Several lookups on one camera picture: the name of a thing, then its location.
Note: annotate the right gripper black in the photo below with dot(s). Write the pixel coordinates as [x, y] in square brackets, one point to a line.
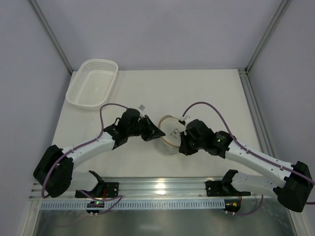
[184, 143]

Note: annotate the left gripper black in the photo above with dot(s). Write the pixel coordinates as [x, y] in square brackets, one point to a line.
[145, 128]

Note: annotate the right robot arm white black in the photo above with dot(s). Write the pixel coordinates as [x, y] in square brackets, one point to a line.
[291, 184]

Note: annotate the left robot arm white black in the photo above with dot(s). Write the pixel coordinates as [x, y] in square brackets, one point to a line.
[56, 171]

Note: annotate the right controller board black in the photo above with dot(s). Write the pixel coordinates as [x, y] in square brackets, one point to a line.
[232, 206]

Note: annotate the controller board black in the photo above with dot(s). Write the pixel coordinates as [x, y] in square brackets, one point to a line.
[232, 206]
[95, 207]

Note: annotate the white perforated plastic basket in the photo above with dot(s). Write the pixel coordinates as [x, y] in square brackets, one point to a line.
[92, 85]

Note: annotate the left controller board black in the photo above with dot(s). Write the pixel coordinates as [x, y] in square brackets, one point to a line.
[95, 207]

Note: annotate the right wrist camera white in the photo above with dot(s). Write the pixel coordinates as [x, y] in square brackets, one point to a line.
[185, 120]

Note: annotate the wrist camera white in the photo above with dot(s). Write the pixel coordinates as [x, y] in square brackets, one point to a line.
[140, 111]
[185, 120]

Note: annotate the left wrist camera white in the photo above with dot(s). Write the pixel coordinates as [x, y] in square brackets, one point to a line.
[140, 111]

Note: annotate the aluminium mounting rail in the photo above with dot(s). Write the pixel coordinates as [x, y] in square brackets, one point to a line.
[182, 186]

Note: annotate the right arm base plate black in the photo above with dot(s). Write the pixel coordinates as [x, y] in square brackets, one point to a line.
[220, 189]

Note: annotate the slotted cable duct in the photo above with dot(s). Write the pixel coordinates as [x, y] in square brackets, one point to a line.
[137, 204]

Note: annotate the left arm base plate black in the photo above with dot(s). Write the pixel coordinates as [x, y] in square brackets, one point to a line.
[110, 189]

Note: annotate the aluminium frame post right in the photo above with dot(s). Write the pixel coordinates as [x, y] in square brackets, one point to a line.
[271, 27]

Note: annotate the aluminium frame post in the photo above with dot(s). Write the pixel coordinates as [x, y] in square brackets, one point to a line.
[271, 27]
[50, 34]

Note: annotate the aluminium frame post left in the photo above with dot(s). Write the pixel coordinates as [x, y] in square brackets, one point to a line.
[50, 34]

